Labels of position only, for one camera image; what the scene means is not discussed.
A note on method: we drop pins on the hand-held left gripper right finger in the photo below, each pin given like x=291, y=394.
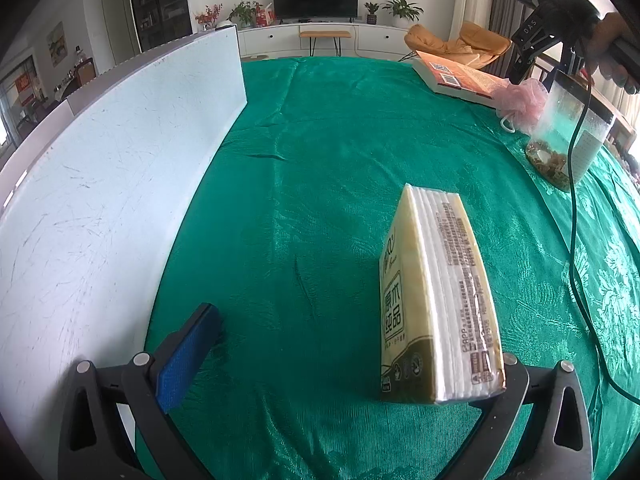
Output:
x=510, y=400

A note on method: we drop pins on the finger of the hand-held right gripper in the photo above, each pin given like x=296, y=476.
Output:
x=522, y=67
x=574, y=60

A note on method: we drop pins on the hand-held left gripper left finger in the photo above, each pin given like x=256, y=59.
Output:
x=187, y=355

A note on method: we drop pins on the pink bath pouf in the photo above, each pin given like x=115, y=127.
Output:
x=522, y=105

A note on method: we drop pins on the tan tissue pack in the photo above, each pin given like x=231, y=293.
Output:
x=440, y=310

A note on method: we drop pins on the white cardboard box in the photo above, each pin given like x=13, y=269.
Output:
x=100, y=185

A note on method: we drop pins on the person's right hand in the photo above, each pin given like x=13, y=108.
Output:
x=607, y=30

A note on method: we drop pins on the grey curtain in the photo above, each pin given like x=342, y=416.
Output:
x=502, y=10

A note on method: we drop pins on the orange flat box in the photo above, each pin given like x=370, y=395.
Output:
x=460, y=77

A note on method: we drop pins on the clear jar with black lid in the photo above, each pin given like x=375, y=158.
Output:
x=560, y=125

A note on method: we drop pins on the orange lounge chair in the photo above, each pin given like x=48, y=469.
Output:
x=440, y=42

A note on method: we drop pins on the large potted plant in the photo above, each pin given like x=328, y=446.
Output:
x=402, y=7

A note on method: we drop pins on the small potted plant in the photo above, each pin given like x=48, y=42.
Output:
x=371, y=10

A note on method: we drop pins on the wooden bench with black legs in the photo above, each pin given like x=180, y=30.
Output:
x=325, y=34

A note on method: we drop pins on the green tablecloth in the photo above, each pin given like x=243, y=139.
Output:
x=325, y=160

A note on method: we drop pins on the black television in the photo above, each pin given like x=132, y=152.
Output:
x=315, y=0

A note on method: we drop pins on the white television cabinet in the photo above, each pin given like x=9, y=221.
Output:
x=280, y=40

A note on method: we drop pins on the red gift box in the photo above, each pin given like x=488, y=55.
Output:
x=264, y=17

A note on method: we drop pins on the leafy plant with red decorations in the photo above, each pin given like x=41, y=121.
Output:
x=242, y=12

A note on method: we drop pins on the red flowers in vase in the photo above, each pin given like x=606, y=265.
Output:
x=207, y=16

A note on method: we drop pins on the white door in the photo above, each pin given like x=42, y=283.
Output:
x=120, y=27

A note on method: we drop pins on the black display cabinet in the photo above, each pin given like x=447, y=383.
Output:
x=160, y=5

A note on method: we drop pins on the framed wall painting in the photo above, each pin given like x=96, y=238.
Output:
x=56, y=44

